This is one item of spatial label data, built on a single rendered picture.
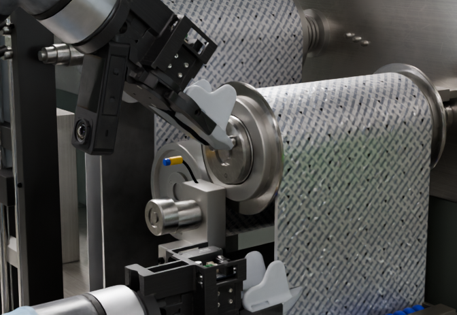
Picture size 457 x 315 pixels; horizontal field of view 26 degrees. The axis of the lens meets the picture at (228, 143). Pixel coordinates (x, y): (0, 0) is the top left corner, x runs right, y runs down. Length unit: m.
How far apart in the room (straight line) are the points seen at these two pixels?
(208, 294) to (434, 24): 0.50
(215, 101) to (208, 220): 0.15
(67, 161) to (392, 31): 0.67
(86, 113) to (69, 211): 0.82
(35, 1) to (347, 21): 0.62
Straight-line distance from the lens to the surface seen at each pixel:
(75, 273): 1.75
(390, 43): 1.36
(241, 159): 1.05
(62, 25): 0.91
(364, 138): 1.12
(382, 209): 1.17
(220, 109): 1.01
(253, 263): 1.08
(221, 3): 1.30
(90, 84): 0.96
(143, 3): 0.96
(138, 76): 0.95
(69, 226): 1.79
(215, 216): 1.10
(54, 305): 0.94
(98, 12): 0.91
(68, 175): 1.76
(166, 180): 1.23
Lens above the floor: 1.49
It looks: 12 degrees down
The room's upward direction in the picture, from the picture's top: straight up
